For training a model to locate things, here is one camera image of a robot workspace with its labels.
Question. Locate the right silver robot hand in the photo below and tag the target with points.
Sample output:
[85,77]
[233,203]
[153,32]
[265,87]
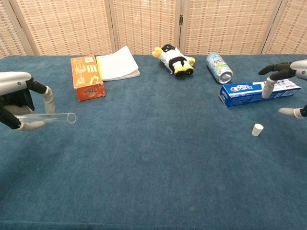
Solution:
[285,72]

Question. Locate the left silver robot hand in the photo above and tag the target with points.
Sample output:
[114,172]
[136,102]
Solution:
[14,82]

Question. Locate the clear glass test tube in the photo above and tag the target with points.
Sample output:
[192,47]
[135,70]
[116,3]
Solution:
[62,118]

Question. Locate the white rubber stopper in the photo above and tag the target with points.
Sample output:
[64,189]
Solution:
[257,130]

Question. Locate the blue Crest toothpaste box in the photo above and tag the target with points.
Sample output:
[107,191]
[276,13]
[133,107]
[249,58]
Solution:
[244,94]

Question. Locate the light blue drink can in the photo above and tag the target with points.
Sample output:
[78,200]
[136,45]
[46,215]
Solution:
[219,68]

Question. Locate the orange cardboard box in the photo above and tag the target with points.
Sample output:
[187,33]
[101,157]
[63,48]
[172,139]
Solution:
[86,76]

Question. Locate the woven folding screen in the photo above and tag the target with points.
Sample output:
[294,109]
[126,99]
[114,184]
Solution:
[67,26]

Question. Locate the white notebook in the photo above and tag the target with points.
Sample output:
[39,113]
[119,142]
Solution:
[117,64]

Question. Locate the black and white plush toy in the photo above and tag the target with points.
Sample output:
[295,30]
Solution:
[175,61]

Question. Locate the black screen hinge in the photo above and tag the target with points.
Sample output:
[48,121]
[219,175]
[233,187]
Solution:
[181,20]

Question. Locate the blue table cloth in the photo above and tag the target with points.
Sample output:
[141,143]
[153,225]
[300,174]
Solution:
[153,167]

